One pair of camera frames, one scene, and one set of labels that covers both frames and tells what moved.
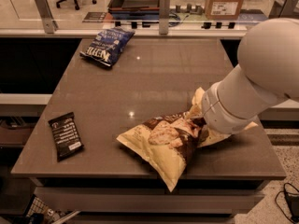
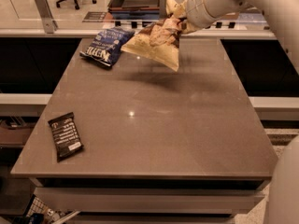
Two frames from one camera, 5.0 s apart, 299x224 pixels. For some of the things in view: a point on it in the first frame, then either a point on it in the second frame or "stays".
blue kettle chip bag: (107, 44) stays
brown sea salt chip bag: (169, 143) to (159, 41)
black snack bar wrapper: (67, 139) stays
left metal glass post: (45, 11) stays
